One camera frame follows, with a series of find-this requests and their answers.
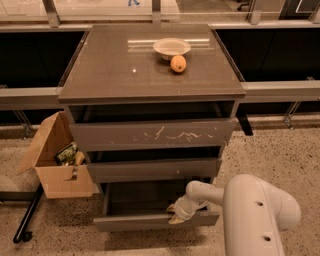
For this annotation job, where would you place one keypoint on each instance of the grey middle drawer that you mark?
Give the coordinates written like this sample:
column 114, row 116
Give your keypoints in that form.
column 154, row 170

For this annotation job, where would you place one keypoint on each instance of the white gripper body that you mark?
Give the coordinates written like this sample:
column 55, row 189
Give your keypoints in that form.
column 184, row 207

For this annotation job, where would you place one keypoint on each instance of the grey bottom drawer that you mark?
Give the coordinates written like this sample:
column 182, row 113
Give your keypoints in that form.
column 142, row 205

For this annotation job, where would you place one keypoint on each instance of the white bowl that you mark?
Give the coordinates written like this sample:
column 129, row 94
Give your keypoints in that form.
column 170, row 47

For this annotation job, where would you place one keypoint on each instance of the green snack bag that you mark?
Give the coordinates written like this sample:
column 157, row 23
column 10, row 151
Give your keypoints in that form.
column 67, row 155

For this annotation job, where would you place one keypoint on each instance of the grey drawer cabinet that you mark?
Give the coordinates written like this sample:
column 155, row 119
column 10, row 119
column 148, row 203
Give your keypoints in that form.
column 119, row 77

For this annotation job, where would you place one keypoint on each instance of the orange fruit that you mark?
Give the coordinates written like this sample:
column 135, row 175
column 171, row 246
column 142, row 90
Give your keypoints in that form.
column 178, row 64

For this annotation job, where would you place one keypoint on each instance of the grey top drawer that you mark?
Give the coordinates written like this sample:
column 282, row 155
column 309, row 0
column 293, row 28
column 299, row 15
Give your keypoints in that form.
column 152, row 135

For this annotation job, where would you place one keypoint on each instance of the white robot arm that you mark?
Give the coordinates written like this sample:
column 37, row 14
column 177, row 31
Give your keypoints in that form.
column 254, row 213

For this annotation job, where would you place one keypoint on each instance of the cardboard box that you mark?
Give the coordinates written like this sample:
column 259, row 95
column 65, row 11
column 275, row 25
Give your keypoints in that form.
column 52, row 136

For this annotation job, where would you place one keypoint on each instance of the black metal floor stand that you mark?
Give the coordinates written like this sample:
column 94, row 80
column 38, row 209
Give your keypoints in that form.
column 33, row 198

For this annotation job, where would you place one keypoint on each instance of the grey drawer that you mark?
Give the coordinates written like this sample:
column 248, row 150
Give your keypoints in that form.
column 154, row 170
column 152, row 135
column 142, row 205

